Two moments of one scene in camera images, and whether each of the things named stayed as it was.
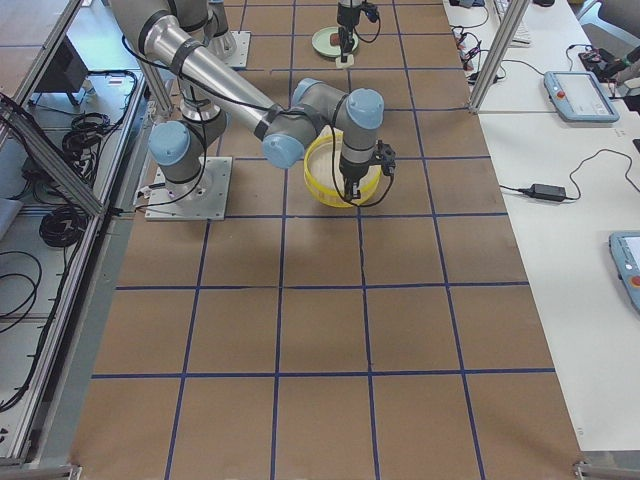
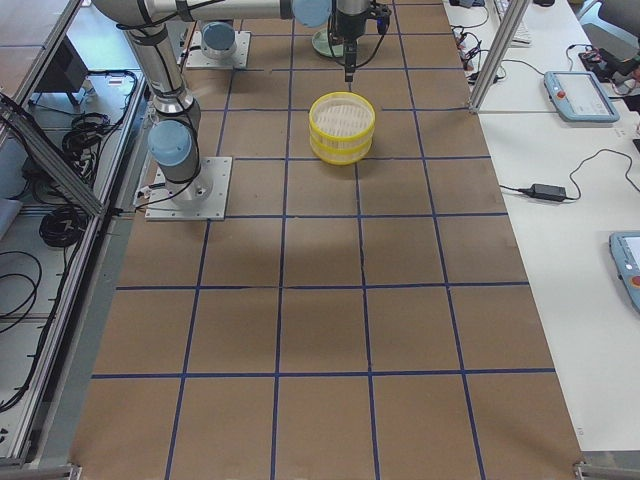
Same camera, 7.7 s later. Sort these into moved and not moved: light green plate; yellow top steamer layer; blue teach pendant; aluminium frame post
Moved: yellow top steamer layer
Not moved: light green plate; blue teach pendant; aluminium frame post
